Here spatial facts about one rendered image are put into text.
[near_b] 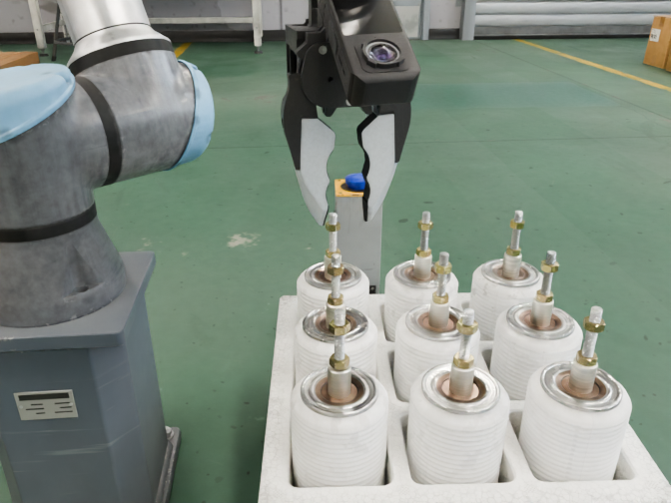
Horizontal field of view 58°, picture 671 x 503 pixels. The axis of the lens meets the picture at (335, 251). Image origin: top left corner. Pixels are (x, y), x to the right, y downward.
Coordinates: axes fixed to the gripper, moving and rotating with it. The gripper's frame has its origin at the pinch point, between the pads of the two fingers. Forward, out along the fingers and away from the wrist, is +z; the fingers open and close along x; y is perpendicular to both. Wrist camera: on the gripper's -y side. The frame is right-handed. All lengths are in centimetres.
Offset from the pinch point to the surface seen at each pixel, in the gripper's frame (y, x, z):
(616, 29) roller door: 454, -353, 37
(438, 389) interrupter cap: -1.0, -9.0, 19.0
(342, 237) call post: 37.4, -8.4, 19.7
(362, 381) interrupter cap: 1.7, -2.2, 18.9
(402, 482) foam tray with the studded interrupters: -4.7, -4.5, 26.3
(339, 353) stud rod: 0.6, 0.4, 14.4
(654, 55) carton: 311, -280, 37
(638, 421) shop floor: 15, -49, 44
